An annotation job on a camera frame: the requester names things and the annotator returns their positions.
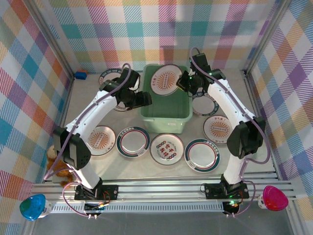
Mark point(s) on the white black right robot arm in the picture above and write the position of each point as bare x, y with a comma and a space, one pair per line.
227, 98

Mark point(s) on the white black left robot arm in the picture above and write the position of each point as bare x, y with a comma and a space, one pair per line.
83, 117

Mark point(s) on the green plastic bin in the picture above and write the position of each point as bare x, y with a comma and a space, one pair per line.
166, 107

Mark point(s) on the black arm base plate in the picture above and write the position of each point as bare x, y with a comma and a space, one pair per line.
110, 191
212, 191

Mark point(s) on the pink dome button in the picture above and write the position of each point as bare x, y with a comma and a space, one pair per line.
275, 198

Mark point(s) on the brown teddy bear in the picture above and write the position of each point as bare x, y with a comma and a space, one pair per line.
60, 172

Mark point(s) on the aluminium side rail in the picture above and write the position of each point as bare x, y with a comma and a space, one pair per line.
275, 169
69, 86

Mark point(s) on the blue block orange top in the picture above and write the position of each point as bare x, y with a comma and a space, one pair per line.
81, 75

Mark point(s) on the dark rim lettered plate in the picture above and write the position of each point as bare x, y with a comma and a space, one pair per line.
108, 71
204, 105

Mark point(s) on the blue dome button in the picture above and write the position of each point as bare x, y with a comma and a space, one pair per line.
33, 207

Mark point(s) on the aluminium corner post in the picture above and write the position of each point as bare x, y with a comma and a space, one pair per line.
52, 39
266, 36

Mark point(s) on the aluminium rail frame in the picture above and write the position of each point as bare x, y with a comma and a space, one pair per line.
159, 189

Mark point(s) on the orange sunburst plate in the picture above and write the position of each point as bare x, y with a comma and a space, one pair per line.
216, 128
101, 140
163, 80

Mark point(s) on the small circuit board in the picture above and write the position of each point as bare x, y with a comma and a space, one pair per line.
231, 206
94, 209

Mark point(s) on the red characters white plate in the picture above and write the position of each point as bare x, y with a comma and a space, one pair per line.
167, 149

